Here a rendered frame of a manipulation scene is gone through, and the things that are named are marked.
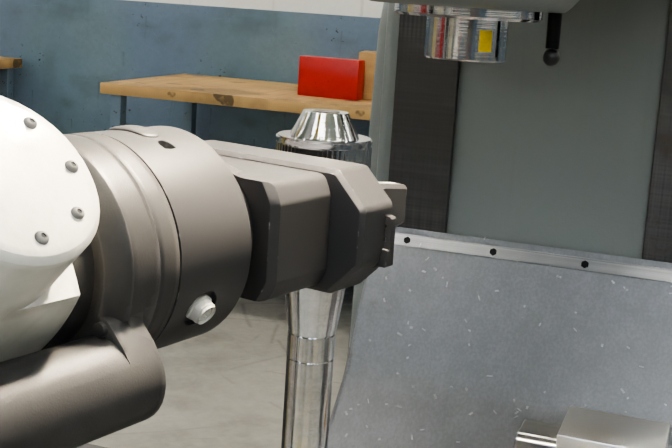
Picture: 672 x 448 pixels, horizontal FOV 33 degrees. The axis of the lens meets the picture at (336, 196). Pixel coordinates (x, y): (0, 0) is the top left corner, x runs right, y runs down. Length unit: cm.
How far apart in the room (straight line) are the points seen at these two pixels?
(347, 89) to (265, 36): 86
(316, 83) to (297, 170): 408
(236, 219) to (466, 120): 64
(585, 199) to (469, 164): 11
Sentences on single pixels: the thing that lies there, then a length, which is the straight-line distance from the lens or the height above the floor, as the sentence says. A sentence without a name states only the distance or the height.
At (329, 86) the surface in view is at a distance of 455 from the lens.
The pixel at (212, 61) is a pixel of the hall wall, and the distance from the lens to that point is 538.
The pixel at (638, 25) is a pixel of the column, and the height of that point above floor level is 130.
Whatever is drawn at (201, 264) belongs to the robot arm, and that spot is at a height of 121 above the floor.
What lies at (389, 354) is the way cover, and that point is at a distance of 105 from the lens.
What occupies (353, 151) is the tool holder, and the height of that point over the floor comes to 124.
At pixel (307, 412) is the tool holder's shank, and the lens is 57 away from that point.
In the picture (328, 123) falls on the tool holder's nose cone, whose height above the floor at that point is 125.
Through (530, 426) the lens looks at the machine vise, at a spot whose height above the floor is 105.
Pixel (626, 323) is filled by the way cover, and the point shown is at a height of 104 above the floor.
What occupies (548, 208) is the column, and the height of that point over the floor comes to 113.
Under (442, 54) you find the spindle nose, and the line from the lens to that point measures 64.
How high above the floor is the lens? 132
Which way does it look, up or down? 10 degrees down
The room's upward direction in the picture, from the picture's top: 4 degrees clockwise
